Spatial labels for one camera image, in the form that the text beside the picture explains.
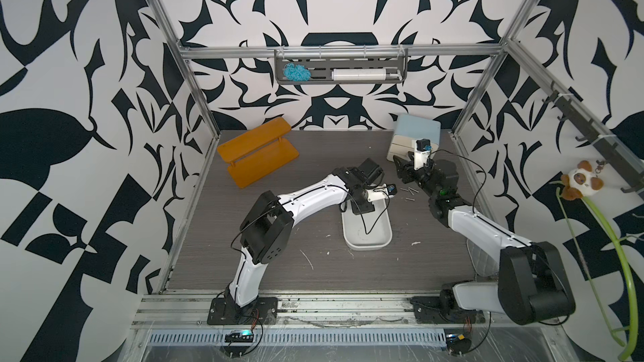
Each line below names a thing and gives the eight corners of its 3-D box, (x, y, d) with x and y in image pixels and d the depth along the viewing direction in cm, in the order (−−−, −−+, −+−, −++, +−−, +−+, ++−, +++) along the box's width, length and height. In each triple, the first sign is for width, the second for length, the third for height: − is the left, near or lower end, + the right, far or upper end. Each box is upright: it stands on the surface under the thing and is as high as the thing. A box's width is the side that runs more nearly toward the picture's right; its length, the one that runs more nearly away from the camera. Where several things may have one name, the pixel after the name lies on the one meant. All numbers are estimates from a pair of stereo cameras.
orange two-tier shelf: (239, 190, 103) (229, 169, 92) (226, 167, 111) (214, 145, 99) (301, 156, 114) (299, 134, 103) (285, 138, 122) (281, 115, 110)
